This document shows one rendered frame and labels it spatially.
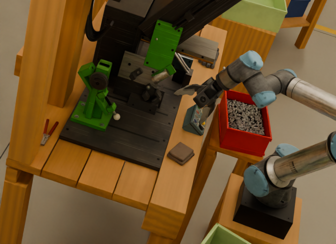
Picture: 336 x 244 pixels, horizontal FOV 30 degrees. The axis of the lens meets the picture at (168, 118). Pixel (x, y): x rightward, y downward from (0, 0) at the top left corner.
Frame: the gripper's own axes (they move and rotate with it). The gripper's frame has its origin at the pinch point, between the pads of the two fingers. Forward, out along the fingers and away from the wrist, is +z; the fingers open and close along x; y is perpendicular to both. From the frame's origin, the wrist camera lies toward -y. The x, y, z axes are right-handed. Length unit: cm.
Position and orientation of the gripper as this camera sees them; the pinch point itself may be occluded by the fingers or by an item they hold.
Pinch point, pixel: (185, 110)
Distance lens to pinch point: 235.1
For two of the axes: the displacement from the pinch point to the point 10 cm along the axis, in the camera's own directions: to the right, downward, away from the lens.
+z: -6.5, 4.8, 5.9
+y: 3.9, -4.5, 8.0
